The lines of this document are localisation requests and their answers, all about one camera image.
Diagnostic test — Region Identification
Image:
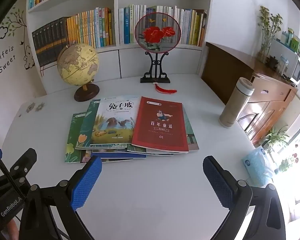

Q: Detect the green yellow flower book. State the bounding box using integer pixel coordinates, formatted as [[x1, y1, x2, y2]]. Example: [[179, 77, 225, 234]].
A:
[[65, 112, 90, 164]]

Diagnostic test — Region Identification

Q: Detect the dark green insect book 01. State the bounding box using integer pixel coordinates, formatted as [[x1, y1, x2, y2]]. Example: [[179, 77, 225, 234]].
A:
[[76, 99, 101, 150]]

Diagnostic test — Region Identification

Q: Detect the Tang poetry blue book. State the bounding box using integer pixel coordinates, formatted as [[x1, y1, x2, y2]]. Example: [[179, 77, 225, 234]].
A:
[[183, 107, 199, 151]]

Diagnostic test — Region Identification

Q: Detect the white rabbit cover book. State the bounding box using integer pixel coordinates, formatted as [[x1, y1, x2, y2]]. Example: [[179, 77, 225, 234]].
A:
[[90, 95, 140, 145]]

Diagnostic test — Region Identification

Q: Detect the red fairy tale book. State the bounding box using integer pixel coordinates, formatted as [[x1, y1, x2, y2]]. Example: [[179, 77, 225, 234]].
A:
[[132, 96, 189, 153]]

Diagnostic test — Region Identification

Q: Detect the blue tissue pack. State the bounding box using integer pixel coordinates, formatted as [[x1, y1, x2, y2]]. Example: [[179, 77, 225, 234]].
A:
[[242, 146, 275, 187]]

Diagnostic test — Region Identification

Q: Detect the green potted plant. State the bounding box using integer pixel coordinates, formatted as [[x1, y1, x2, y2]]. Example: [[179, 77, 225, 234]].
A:
[[261, 126, 289, 151]]

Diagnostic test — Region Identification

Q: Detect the beige thermos bottle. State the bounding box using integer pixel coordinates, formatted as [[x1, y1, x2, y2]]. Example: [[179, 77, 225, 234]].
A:
[[219, 77, 255, 128]]

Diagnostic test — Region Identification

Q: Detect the red tassel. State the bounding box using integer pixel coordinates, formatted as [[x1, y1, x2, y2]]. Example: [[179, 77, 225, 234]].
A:
[[153, 82, 177, 94]]

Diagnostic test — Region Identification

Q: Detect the yellow desk globe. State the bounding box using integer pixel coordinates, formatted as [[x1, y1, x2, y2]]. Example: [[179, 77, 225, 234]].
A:
[[57, 43, 100, 102]]

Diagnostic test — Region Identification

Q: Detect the white microwave oven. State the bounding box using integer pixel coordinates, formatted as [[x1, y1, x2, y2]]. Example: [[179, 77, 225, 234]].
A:
[[268, 40, 300, 85]]

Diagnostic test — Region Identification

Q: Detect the black book set row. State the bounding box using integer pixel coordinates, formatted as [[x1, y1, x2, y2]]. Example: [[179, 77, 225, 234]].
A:
[[32, 17, 69, 67]]

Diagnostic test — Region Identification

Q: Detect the yellow orange book row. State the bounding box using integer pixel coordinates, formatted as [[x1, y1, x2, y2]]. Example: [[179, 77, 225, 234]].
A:
[[65, 7, 115, 48]]

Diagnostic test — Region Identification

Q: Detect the white blue book row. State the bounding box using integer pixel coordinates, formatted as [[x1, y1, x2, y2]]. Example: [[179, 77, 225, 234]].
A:
[[118, 4, 207, 51]]

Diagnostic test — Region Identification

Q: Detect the embroidered round fan on stand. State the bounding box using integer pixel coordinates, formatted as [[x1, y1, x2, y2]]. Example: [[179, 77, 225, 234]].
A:
[[135, 12, 181, 83]]

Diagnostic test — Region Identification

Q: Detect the glass vase with dried flowers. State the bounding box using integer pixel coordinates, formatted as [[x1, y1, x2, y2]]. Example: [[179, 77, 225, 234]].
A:
[[257, 5, 283, 63]]

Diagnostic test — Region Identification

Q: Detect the white bookshelf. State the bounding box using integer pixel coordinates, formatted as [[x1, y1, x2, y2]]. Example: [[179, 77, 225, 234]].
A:
[[26, 0, 212, 94]]

